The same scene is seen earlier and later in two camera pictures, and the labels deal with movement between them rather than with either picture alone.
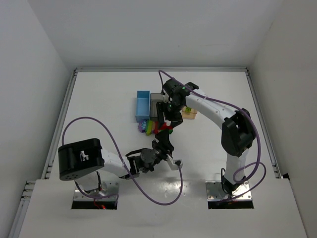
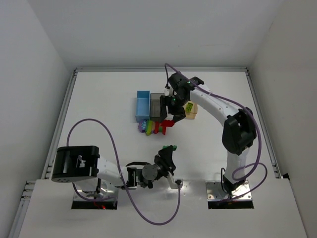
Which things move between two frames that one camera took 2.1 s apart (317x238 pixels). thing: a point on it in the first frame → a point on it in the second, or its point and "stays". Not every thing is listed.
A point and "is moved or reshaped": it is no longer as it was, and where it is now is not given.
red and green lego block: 164,127 is moved or reshaped
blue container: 142,105 stays
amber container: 190,115 stays
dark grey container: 155,97 stays
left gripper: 163,146 → 166,161
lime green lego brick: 188,109 stays
